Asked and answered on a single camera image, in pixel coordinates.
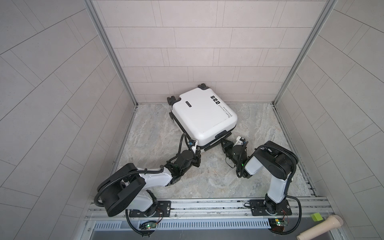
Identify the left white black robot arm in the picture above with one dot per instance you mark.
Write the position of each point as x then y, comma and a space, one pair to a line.
128, 188

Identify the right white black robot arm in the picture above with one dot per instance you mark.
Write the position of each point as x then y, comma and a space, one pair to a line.
280, 162

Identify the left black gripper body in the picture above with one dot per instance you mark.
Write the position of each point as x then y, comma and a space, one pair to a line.
195, 162

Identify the black white suitcase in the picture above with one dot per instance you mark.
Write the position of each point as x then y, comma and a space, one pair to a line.
203, 116

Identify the left circuit board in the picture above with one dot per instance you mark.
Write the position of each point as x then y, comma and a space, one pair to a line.
148, 225

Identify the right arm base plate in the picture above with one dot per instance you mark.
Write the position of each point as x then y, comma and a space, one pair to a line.
261, 207

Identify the aluminium mounting rail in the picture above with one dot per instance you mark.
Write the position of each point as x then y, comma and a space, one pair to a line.
232, 208

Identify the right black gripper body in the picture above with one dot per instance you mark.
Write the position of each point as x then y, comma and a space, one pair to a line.
229, 151

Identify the green sticky note block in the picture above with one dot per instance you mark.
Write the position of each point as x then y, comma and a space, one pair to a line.
316, 217

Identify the circuit board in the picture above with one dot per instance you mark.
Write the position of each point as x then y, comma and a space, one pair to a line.
278, 225
148, 225

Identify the beige wooden handle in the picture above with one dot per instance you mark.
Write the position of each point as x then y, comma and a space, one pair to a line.
332, 222

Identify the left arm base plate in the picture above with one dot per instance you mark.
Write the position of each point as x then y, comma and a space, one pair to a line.
158, 209

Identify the right circuit board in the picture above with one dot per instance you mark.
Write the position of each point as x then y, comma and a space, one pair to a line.
278, 225

